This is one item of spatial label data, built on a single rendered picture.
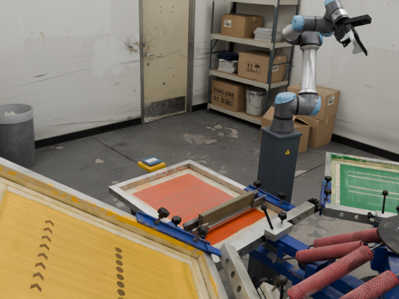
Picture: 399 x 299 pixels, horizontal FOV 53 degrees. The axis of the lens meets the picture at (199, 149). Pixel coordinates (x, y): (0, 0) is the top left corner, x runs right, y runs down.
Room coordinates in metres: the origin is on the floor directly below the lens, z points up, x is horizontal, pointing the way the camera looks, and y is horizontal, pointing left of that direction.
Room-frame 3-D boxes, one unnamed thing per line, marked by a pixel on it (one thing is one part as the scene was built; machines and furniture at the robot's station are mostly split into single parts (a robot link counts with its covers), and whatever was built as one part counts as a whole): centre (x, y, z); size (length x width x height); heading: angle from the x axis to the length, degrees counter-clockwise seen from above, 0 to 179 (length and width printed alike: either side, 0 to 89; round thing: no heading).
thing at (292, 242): (1.42, -0.39, 1.02); 0.17 x 0.06 x 0.05; 43
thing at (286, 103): (2.34, -0.51, 1.37); 0.13 x 0.12 x 0.14; 89
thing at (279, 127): (2.34, -0.50, 1.25); 0.15 x 0.15 x 0.10
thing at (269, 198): (1.85, -0.37, 0.97); 0.30 x 0.05 x 0.07; 43
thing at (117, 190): (1.83, 0.00, 0.97); 0.79 x 0.58 x 0.04; 43
